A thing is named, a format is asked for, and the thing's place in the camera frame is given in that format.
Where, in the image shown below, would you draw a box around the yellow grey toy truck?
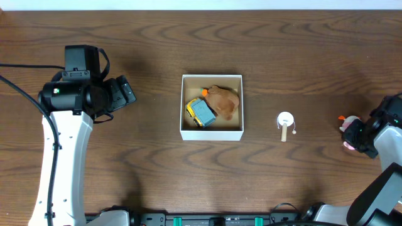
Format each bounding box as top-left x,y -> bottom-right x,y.
185,98 -> 216,127

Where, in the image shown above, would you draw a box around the white cardboard box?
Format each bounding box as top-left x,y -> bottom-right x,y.
180,75 -> 244,141

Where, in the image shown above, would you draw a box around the pink white duck toy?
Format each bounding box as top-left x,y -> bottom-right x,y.
338,116 -> 361,150

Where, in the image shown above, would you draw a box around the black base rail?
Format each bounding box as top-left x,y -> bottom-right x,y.
84,202 -> 310,226

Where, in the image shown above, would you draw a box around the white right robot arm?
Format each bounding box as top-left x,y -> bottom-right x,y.
301,94 -> 401,226

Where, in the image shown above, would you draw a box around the brown plush capybara toy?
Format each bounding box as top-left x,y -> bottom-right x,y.
202,85 -> 240,121

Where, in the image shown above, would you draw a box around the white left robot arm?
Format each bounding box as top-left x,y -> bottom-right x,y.
29,75 -> 136,225

